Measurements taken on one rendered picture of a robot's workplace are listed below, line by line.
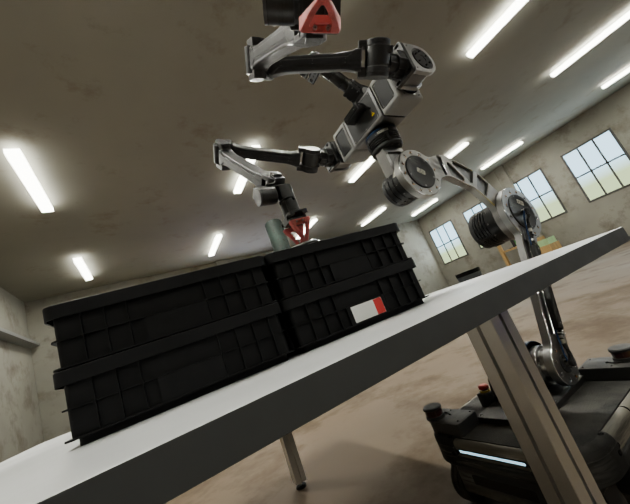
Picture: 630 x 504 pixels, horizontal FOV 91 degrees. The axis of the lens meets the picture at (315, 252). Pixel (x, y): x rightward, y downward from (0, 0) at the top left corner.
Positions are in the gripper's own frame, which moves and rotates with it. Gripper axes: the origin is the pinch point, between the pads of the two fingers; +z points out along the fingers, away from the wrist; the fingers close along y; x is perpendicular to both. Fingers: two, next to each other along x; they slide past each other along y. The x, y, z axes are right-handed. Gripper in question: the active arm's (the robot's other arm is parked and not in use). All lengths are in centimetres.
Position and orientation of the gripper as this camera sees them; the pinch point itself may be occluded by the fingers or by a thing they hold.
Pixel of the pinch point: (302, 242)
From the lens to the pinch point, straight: 97.3
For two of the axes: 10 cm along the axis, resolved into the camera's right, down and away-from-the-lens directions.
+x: 8.8, -2.5, 4.1
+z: 3.5, 9.2, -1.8
